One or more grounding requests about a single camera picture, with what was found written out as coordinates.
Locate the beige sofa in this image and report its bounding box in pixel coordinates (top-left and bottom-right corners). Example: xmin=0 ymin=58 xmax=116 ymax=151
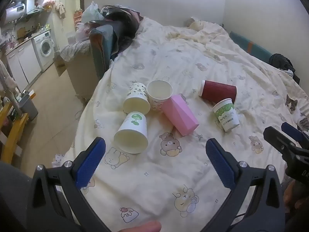
xmin=66 ymin=53 xmax=100 ymax=102

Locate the white washing machine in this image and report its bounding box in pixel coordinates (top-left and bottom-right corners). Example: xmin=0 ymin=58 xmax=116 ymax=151
xmin=31 ymin=30 xmax=55 ymax=71

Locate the white kitchen cabinet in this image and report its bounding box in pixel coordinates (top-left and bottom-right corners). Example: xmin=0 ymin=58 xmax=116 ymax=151
xmin=5 ymin=40 xmax=42 ymax=90

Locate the grey patterned throw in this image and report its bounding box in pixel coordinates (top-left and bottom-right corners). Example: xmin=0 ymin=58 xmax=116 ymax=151
xmin=59 ymin=39 xmax=92 ymax=62

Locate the white cup green leaf print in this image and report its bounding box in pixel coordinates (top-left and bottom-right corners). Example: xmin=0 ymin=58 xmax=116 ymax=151
xmin=113 ymin=111 xmax=149 ymax=154

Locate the dark red ribbed cup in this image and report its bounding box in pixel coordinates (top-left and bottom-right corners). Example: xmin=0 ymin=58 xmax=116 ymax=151
xmin=198 ymin=80 xmax=237 ymax=105

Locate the white water heater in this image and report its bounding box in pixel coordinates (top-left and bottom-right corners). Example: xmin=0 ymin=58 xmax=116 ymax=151
xmin=5 ymin=0 xmax=36 ymax=23

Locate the cardboard box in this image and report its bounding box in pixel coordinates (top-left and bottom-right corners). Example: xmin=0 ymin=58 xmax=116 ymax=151
xmin=53 ymin=51 xmax=67 ymax=77

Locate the tabby white cat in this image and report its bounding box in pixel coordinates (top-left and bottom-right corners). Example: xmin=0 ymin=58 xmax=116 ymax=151
xmin=284 ymin=94 xmax=309 ymax=131

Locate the pink faceted cup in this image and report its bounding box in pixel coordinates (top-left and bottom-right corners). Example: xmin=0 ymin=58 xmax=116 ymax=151
xmin=162 ymin=94 xmax=200 ymax=136

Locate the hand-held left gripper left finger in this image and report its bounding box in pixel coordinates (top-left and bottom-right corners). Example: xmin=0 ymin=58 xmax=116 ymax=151
xmin=26 ymin=136 xmax=112 ymax=232

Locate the white plastic bag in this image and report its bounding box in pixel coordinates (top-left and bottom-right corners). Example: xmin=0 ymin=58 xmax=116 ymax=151
xmin=81 ymin=1 xmax=105 ymax=23

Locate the white cup green label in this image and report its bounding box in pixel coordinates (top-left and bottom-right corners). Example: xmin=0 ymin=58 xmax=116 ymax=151
xmin=212 ymin=98 xmax=240 ymax=132

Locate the teal bed cushion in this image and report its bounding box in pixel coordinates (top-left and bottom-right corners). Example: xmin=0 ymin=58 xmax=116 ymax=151
xmin=229 ymin=31 xmax=274 ymax=64

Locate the person's right hand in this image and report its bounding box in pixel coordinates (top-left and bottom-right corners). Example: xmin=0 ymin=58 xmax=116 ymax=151
xmin=283 ymin=180 xmax=309 ymax=213

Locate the black clothing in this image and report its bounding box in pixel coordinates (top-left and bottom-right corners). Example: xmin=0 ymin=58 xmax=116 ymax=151
xmin=268 ymin=53 xmax=301 ymax=85

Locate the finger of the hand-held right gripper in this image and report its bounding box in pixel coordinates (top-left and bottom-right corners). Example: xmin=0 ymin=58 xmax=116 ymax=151
xmin=263 ymin=126 xmax=299 ymax=155
xmin=281 ymin=122 xmax=309 ymax=148

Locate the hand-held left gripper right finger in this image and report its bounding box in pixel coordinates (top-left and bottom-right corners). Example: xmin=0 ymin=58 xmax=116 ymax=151
xmin=204 ymin=138 xmax=286 ymax=232

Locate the grey trash bin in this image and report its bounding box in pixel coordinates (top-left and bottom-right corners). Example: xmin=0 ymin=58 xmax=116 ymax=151
xmin=18 ymin=93 xmax=39 ymax=121

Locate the person's left hand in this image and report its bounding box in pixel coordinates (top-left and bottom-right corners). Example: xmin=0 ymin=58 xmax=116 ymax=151
xmin=118 ymin=220 xmax=162 ymax=232

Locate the yellow wooden stool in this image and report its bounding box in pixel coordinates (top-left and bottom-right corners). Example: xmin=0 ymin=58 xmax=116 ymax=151
xmin=0 ymin=101 xmax=29 ymax=165

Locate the pile of dark clothes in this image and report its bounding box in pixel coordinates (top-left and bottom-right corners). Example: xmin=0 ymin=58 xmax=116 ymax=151
xmin=100 ymin=5 xmax=145 ymax=54

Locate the white cup small animal print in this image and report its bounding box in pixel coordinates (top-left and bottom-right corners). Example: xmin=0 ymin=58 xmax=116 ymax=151
xmin=146 ymin=80 xmax=174 ymax=112
xmin=123 ymin=82 xmax=151 ymax=115

